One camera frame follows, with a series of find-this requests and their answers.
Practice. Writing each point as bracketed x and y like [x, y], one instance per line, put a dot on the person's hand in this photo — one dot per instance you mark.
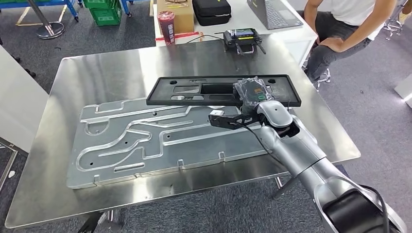
[331, 45]

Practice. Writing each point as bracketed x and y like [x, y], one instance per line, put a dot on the black plastic panel part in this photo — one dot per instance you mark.
[161, 95]

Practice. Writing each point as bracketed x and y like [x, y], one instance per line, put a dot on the person's forearm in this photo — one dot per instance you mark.
[367, 29]
[310, 19]

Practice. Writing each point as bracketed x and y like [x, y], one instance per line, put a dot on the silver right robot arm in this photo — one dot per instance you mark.
[305, 154]

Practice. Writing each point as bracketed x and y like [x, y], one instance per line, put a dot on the stainless steel workbench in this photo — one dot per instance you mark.
[96, 80]

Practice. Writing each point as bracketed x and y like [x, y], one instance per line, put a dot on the white table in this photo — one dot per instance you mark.
[299, 33]

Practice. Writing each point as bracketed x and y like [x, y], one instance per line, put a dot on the chrome stool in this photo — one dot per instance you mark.
[322, 80]
[394, 25]

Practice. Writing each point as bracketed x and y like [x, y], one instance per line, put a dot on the person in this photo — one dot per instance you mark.
[354, 9]

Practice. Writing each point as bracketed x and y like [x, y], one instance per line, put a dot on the grey laptop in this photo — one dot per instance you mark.
[273, 14]

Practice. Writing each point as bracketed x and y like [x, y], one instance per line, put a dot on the white box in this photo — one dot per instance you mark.
[405, 90]

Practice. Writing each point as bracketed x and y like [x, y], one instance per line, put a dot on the black remote controller with screen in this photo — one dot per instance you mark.
[231, 38]

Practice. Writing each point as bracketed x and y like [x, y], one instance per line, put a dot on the black zip case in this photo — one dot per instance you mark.
[212, 11]

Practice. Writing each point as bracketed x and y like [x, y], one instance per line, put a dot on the red flat stick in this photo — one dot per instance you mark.
[183, 34]

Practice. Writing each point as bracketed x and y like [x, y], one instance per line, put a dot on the brown cardboard box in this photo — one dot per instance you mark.
[180, 19]

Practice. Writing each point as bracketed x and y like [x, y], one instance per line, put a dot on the red drink cup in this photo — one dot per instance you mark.
[165, 25]

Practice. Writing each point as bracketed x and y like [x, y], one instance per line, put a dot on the stamped aluminium plate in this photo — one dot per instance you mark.
[193, 144]

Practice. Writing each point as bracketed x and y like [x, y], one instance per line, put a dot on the green plastic crate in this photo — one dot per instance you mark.
[99, 4]
[106, 17]

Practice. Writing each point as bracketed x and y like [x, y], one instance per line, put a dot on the blue wheeled bin rack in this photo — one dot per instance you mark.
[48, 4]

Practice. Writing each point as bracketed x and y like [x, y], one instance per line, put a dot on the white panel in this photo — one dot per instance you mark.
[19, 103]

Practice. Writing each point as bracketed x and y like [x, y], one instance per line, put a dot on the white paper scrap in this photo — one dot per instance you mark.
[11, 174]

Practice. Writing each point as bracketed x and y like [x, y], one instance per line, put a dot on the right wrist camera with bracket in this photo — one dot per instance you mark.
[225, 122]

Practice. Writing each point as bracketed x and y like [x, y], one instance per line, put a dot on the chrome stanchion post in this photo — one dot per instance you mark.
[50, 30]

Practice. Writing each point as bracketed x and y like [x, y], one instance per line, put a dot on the steel frame side table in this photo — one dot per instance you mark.
[6, 167]

